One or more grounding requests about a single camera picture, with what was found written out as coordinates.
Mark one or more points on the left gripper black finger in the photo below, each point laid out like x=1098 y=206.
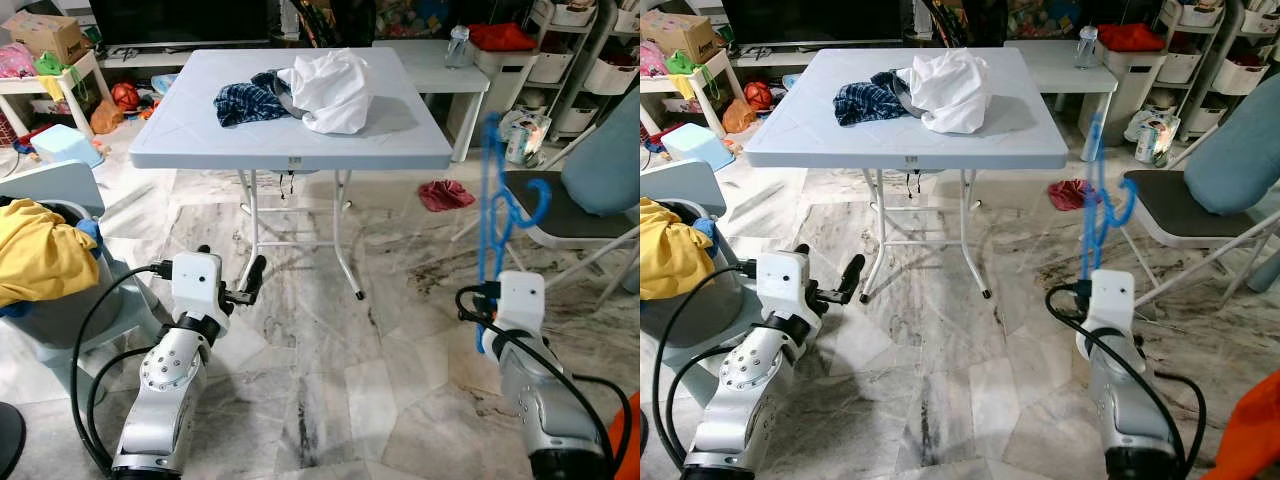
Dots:
x=852 y=273
x=256 y=275

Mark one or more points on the blue plastic hanger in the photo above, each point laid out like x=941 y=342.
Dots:
x=490 y=200
x=1090 y=200

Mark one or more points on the yellow shirt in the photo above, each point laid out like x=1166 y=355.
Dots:
x=675 y=255
x=40 y=255

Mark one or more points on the white shirt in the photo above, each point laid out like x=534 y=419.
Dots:
x=330 y=90
x=945 y=90

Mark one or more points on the small red cloth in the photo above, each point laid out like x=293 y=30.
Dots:
x=1068 y=195
x=445 y=195

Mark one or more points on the white folding table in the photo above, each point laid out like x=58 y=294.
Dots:
x=900 y=145
x=300 y=145

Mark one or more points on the printed tin can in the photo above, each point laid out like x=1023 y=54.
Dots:
x=1157 y=138
x=528 y=138

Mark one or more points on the blue plaid shirt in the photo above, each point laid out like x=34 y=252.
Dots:
x=862 y=100
x=245 y=100

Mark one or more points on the blue-grey oval cushion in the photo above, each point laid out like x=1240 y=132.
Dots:
x=605 y=160
x=1235 y=160

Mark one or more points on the light blue kid chair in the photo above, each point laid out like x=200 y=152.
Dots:
x=680 y=180
x=50 y=180

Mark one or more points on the orange bag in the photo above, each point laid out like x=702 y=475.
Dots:
x=740 y=117
x=106 y=118

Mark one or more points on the light blue plastic tub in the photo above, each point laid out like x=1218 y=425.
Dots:
x=698 y=150
x=68 y=148

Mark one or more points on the orange shirt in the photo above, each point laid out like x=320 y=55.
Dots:
x=1250 y=430
x=628 y=440

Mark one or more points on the red ball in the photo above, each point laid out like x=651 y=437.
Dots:
x=757 y=96
x=124 y=97

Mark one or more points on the tall white storage bin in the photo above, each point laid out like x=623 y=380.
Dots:
x=1130 y=90
x=500 y=90

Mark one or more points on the white toy shelf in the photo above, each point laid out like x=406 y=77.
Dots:
x=85 y=90
x=715 y=90

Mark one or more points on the clear glass jar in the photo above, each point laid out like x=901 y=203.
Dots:
x=457 y=48
x=1087 y=48

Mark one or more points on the white shelf with bins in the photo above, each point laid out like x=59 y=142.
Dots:
x=1230 y=60
x=600 y=70

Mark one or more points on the black television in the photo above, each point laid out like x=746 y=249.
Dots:
x=180 y=20
x=810 y=20

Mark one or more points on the red cloth bundle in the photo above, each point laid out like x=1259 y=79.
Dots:
x=1130 y=38
x=500 y=38

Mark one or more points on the green toy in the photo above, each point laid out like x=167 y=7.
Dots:
x=55 y=65
x=685 y=65

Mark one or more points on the pink bag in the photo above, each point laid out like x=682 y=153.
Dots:
x=650 y=60
x=15 y=60

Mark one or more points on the brown cardboard box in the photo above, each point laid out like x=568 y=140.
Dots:
x=45 y=35
x=685 y=35

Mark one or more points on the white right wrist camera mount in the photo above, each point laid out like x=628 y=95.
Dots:
x=522 y=300
x=1112 y=300

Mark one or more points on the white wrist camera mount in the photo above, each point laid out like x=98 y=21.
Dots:
x=1112 y=300
x=783 y=283
x=522 y=300
x=196 y=285

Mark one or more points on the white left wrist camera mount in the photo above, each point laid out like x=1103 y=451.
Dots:
x=196 y=285
x=783 y=283

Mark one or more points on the grey folding chair white frame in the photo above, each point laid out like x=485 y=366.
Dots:
x=560 y=220
x=1170 y=215

